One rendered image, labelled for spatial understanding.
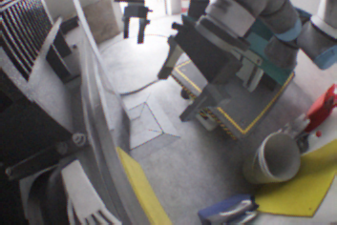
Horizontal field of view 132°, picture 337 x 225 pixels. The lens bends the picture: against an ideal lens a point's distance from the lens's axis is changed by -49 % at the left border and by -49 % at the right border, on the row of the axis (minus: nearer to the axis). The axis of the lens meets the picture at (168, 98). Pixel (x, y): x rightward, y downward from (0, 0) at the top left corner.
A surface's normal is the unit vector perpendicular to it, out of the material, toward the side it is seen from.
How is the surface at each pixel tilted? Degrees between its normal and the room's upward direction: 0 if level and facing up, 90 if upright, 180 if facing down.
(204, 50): 58
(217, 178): 0
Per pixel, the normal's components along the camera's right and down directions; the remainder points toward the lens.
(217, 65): -0.79, 0.03
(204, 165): -0.08, -0.60
